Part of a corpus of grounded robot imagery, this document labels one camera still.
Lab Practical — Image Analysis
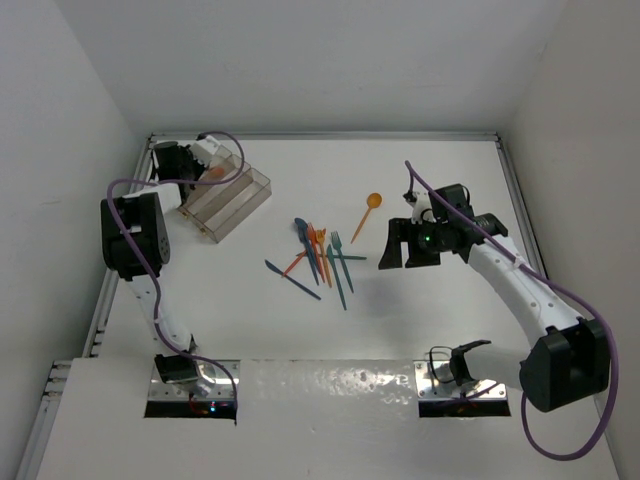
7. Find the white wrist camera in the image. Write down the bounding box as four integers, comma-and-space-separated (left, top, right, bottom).
189, 135, 222, 168
403, 190, 433, 225

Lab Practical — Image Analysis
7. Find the dark blue plastic knife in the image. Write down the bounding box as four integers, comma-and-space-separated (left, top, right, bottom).
264, 259, 321, 301

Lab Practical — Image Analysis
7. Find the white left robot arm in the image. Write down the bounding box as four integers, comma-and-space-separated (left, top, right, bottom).
100, 141, 203, 385

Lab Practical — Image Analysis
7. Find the orange-red plastic knife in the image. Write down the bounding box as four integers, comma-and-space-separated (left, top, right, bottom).
284, 251, 316, 275

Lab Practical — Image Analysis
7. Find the teal plastic fork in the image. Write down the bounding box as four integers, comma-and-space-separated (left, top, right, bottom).
330, 231, 354, 293

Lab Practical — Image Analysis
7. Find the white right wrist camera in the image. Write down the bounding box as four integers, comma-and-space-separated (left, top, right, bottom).
403, 190, 433, 225

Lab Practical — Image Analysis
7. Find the dark blue plastic spoon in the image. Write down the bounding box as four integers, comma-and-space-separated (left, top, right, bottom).
294, 217, 319, 284

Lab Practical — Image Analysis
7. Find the metal base plate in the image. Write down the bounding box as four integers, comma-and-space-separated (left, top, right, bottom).
413, 358, 507, 403
147, 356, 240, 402

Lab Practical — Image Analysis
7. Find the teal plastic knife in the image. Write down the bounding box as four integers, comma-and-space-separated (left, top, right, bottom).
327, 245, 347, 311
296, 252, 368, 261

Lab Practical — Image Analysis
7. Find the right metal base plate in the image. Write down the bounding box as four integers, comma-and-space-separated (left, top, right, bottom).
413, 358, 507, 403

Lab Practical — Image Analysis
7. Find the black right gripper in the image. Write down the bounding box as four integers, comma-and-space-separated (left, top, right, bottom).
379, 217, 447, 269

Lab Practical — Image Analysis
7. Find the yellow-orange plastic fork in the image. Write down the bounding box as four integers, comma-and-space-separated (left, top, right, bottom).
316, 229, 332, 287

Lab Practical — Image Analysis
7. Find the clear three-compartment organizer tray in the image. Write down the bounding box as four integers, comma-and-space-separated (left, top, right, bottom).
178, 145, 272, 243

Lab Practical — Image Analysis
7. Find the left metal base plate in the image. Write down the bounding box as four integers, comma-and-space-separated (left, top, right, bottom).
147, 356, 240, 402

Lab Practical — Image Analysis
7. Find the orange-red plastic fork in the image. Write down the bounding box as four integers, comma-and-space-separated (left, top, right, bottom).
307, 223, 326, 283

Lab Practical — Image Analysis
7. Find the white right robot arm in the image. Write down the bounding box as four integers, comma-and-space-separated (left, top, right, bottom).
378, 184, 611, 412

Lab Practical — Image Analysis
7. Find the yellow-orange plastic spoon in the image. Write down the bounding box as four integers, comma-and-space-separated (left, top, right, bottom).
350, 192, 383, 244

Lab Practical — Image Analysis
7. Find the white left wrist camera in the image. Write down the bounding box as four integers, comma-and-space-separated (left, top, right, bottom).
189, 135, 222, 168

